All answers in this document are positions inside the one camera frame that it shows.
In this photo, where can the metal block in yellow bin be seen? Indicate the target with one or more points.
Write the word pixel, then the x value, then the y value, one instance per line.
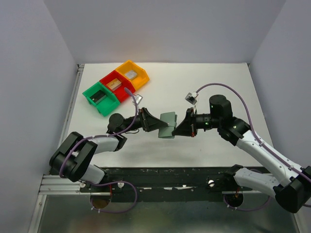
pixel 131 74

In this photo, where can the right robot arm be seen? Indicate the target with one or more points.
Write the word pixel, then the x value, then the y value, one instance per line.
pixel 289 183

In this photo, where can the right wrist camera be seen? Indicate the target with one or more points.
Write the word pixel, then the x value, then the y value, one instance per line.
pixel 192 98

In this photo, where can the metal block in red bin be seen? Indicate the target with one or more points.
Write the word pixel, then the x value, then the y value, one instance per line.
pixel 114 84

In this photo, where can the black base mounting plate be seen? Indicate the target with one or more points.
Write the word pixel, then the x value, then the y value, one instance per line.
pixel 153 184

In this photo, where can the green card holder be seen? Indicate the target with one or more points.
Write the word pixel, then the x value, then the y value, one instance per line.
pixel 171 119

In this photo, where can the green plastic bin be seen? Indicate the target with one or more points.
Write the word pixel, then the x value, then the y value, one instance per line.
pixel 107 105

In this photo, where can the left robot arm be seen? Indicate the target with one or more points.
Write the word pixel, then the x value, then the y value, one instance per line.
pixel 72 159

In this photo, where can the yellow plastic bin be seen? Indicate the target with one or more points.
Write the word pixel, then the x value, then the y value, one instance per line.
pixel 142 77

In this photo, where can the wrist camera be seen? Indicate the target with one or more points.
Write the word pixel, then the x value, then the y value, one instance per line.
pixel 137 100
pixel 192 98

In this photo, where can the aluminium rail frame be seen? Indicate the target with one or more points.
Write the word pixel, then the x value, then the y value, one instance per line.
pixel 233 76

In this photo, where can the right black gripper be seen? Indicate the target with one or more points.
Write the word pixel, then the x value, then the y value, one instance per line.
pixel 188 127

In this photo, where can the metal block in green bin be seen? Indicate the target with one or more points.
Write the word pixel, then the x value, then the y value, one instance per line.
pixel 98 96

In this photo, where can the red plastic bin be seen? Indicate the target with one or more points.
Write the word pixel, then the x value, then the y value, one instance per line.
pixel 120 92

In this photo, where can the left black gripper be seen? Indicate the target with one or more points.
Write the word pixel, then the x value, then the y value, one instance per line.
pixel 150 122

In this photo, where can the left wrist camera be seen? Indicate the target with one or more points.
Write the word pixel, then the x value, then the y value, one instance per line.
pixel 137 100

